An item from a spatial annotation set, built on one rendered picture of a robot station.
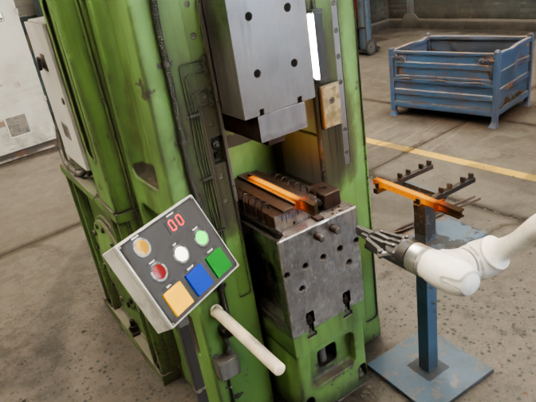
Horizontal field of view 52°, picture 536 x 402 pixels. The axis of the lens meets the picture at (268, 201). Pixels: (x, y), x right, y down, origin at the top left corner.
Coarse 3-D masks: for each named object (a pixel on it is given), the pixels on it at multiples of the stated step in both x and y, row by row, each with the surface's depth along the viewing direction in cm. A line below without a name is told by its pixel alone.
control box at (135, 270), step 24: (168, 216) 165; (192, 216) 171; (144, 240) 156; (168, 240) 161; (192, 240) 167; (216, 240) 174; (120, 264) 151; (144, 264) 153; (168, 264) 158; (192, 264) 164; (144, 288) 150; (168, 288) 156; (144, 312) 155; (168, 312) 153
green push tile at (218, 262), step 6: (216, 252) 171; (222, 252) 173; (204, 258) 168; (210, 258) 169; (216, 258) 170; (222, 258) 172; (210, 264) 168; (216, 264) 169; (222, 264) 171; (228, 264) 173; (216, 270) 169; (222, 270) 170; (216, 276) 169
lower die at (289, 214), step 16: (240, 176) 234; (240, 192) 224; (256, 192) 219; (272, 192) 214; (304, 192) 212; (256, 208) 208; (272, 208) 206; (288, 208) 202; (272, 224) 202; (288, 224) 204
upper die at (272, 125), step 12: (288, 108) 188; (300, 108) 191; (228, 120) 201; (240, 120) 194; (252, 120) 186; (264, 120) 184; (276, 120) 187; (288, 120) 190; (300, 120) 193; (240, 132) 197; (252, 132) 189; (264, 132) 186; (276, 132) 189; (288, 132) 191
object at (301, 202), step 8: (256, 176) 229; (264, 184) 220; (272, 184) 219; (280, 192) 211; (288, 192) 210; (296, 200) 201; (304, 200) 199; (312, 200) 198; (304, 208) 202; (312, 208) 197
